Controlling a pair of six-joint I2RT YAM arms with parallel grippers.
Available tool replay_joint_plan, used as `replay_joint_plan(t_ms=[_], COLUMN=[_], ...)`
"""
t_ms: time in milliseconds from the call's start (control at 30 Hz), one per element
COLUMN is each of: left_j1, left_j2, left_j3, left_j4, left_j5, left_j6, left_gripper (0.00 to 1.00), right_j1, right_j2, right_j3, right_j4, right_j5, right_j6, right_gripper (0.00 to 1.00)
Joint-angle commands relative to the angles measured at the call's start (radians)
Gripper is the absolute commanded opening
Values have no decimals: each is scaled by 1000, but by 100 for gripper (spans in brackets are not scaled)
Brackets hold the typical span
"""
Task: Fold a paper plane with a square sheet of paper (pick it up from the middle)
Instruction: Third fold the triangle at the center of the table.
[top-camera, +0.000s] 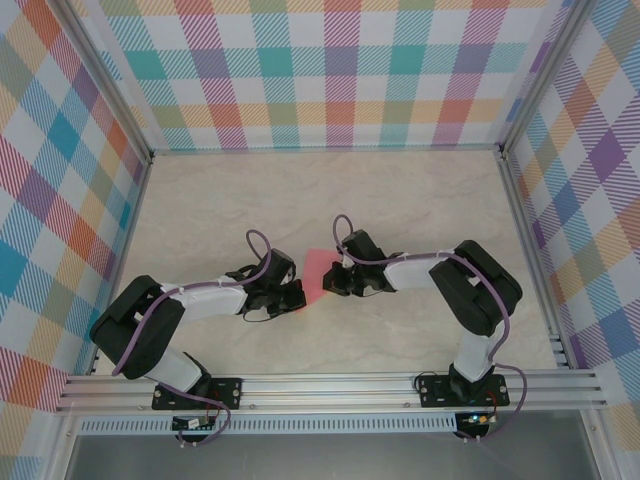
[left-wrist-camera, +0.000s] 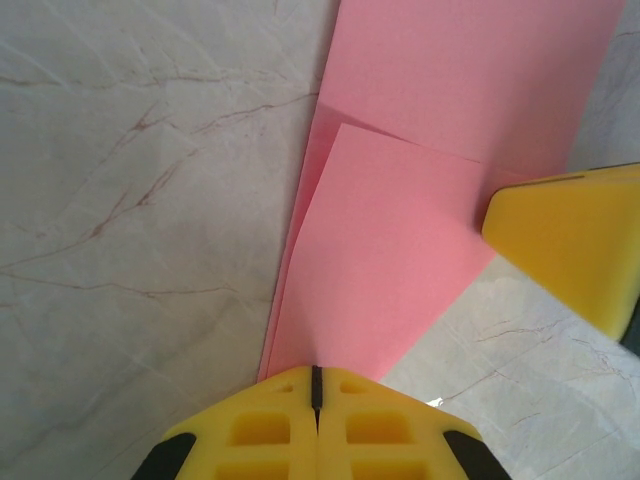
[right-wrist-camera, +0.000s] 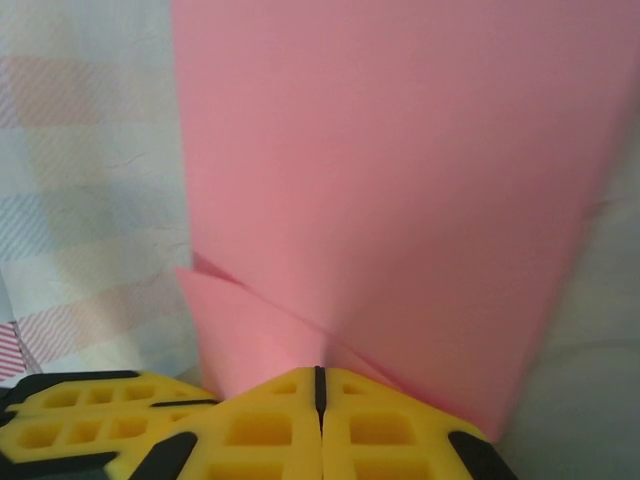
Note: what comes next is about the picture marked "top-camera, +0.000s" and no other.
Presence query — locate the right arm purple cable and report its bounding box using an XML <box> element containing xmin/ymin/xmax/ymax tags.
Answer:
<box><xmin>332</xmin><ymin>214</ymin><xmax>529</xmax><ymax>444</ymax></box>

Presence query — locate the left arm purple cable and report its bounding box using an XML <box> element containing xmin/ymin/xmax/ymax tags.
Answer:
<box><xmin>112</xmin><ymin>229</ymin><xmax>281</xmax><ymax>449</ymax></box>

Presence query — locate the aluminium corner post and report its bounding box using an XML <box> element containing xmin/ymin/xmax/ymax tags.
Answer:
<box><xmin>59</xmin><ymin>0</ymin><xmax>154</xmax><ymax>164</ymax></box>
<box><xmin>499</xmin><ymin>0</ymin><xmax>596</xmax><ymax>156</ymax></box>

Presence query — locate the wide aluminium mounting rail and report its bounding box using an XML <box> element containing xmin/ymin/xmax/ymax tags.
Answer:
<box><xmin>54</xmin><ymin>368</ymin><xmax>609</xmax><ymax>414</ymax></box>

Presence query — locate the black circuit board white label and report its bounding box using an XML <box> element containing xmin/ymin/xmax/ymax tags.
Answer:
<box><xmin>172</xmin><ymin>417</ymin><xmax>216</xmax><ymax>432</ymax></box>

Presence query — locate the thin aluminium wall rail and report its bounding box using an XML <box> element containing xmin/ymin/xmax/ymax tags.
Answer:
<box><xmin>149</xmin><ymin>146</ymin><xmax>504</xmax><ymax>154</ymax></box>

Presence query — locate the aluminium side rail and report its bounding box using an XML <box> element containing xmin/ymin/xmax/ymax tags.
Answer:
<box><xmin>497</xmin><ymin>147</ymin><xmax>571</xmax><ymax>371</ymax></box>

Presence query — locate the grey metal panel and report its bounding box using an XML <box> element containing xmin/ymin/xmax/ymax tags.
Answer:
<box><xmin>64</xmin><ymin>432</ymin><xmax>601</xmax><ymax>480</ymax></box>

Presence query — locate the perforated grey cable tray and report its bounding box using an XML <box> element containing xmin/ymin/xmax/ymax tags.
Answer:
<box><xmin>79</xmin><ymin>418</ymin><xmax>459</xmax><ymax>435</ymax></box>

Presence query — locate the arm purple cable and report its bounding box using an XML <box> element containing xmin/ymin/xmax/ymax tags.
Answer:
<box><xmin>112</xmin><ymin>229</ymin><xmax>281</xmax><ymax>449</ymax></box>
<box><xmin>332</xmin><ymin>214</ymin><xmax>529</xmax><ymax>444</ymax></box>

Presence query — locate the pink cloth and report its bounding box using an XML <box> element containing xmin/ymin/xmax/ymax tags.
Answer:
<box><xmin>294</xmin><ymin>248</ymin><xmax>344</xmax><ymax>316</ymax></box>

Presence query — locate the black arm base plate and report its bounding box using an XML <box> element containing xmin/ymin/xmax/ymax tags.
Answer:
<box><xmin>417</xmin><ymin>373</ymin><xmax>509</xmax><ymax>409</ymax></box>
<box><xmin>152</xmin><ymin>377</ymin><xmax>244</xmax><ymax>411</ymax></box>

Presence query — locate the aluminium frame leg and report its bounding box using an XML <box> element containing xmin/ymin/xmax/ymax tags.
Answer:
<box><xmin>579</xmin><ymin>412</ymin><xmax>609</xmax><ymax>480</ymax></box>
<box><xmin>47</xmin><ymin>414</ymin><xmax>81</xmax><ymax>480</ymax></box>

